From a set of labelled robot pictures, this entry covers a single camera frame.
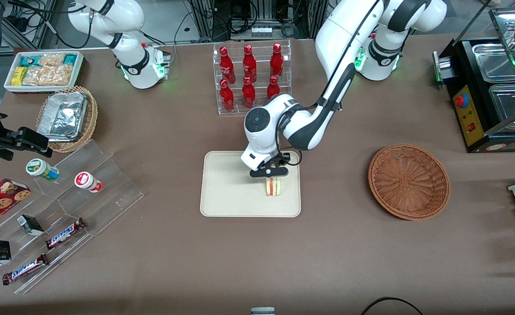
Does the Snickers chocolate bar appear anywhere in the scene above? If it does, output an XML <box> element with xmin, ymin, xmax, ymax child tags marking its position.
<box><xmin>2</xmin><ymin>253</ymin><xmax>50</xmax><ymax>286</ymax></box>
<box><xmin>45</xmin><ymin>217</ymin><xmax>87</xmax><ymax>250</ymax></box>

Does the light wicker basket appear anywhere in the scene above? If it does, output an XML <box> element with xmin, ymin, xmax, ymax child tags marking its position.
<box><xmin>36</xmin><ymin>85</ymin><xmax>99</xmax><ymax>154</ymax></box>

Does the aluminium foil container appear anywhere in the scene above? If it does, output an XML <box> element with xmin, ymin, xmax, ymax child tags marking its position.
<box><xmin>36</xmin><ymin>91</ymin><xmax>88</xmax><ymax>142</ymax></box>

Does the steel food pan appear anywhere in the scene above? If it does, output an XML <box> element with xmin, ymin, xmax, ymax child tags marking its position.
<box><xmin>472</xmin><ymin>43</ymin><xmax>515</xmax><ymax>84</ymax></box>
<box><xmin>489</xmin><ymin>83</ymin><xmax>515</xmax><ymax>126</ymax></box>

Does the clear acrylic stepped stand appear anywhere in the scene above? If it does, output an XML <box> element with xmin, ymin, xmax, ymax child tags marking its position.
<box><xmin>33</xmin><ymin>139</ymin><xmax>145</xmax><ymax>239</ymax></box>
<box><xmin>0</xmin><ymin>188</ymin><xmax>96</xmax><ymax>294</ymax></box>

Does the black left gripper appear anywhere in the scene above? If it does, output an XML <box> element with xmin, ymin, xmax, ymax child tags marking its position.
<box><xmin>250</xmin><ymin>152</ymin><xmax>291</xmax><ymax>178</ymax></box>

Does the black cable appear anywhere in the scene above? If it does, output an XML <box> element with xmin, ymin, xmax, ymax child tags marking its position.
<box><xmin>361</xmin><ymin>297</ymin><xmax>424</xmax><ymax>315</ymax></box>

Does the red lid yogurt cup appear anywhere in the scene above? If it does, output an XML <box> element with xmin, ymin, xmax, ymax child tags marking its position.
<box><xmin>74</xmin><ymin>171</ymin><xmax>103</xmax><ymax>193</ymax></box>

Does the green lid yogurt cup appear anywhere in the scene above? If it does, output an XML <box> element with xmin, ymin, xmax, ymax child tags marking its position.
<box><xmin>25</xmin><ymin>158</ymin><xmax>60</xmax><ymax>182</ymax></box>

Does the beige plastic tray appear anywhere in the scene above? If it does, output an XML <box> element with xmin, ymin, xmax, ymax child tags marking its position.
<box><xmin>200</xmin><ymin>150</ymin><xmax>302</xmax><ymax>218</ymax></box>

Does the red tartan cookie box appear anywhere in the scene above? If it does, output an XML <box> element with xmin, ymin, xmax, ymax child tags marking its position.
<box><xmin>0</xmin><ymin>178</ymin><xmax>32</xmax><ymax>234</ymax></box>

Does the white power strip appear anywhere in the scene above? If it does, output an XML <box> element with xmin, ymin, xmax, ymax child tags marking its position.
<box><xmin>251</xmin><ymin>26</ymin><xmax>281</xmax><ymax>38</ymax></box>

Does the red cola bottle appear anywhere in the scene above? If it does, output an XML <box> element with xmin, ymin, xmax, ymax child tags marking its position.
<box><xmin>270</xmin><ymin>43</ymin><xmax>284</xmax><ymax>80</ymax></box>
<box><xmin>242</xmin><ymin>77</ymin><xmax>256</xmax><ymax>109</ymax></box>
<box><xmin>242</xmin><ymin>45</ymin><xmax>257</xmax><ymax>84</ymax></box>
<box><xmin>219</xmin><ymin>79</ymin><xmax>235</xmax><ymax>112</ymax></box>
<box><xmin>267</xmin><ymin>75</ymin><xmax>281</xmax><ymax>100</ymax></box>
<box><xmin>219</xmin><ymin>46</ymin><xmax>236</xmax><ymax>84</ymax></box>

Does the triangular sandwich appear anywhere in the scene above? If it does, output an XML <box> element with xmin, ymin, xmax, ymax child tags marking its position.
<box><xmin>265</xmin><ymin>176</ymin><xmax>283</xmax><ymax>197</ymax></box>

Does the brown wicker basket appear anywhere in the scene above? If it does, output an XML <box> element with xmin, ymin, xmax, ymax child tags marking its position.
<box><xmin>368</xmin><ymin>144</ymin><xmax>451</xmax><ymax>221</ymax></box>

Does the black food warmer cabinet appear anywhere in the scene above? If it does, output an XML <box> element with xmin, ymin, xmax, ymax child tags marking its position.
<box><xmin>433</xmin><ymin>7</ymin><xmax>515</xmax><ymax>154</ymax></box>

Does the clear rice cracker bag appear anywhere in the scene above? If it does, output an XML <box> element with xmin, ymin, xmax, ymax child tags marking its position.
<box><xmin>39</xmin><ymin>53</ymin><xmax>66</xmax><ymax>69</ymax></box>
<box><xmin>23</xmin><ymin>65</ymin><xmax>75</xmax><ymax>86</ymax></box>

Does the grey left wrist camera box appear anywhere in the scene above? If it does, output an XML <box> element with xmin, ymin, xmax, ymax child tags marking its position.
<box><xmin>240</xmin><ymin>149</ymin><xmax>280</xmax><ymax>172</ymax></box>

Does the clear acrylic bottle rack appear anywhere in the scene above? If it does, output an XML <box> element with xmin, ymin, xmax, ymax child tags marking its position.
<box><xmin>213</xmin><ymin>39</ymin><xmax>292</xmax><ymax>116</ymax></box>

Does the white plastic snack bin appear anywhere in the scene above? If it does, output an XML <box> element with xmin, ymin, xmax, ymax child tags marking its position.
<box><xmin>4</xmin><ymin>50</ymin><xmax>85</xmax><ymax>95</ymax></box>

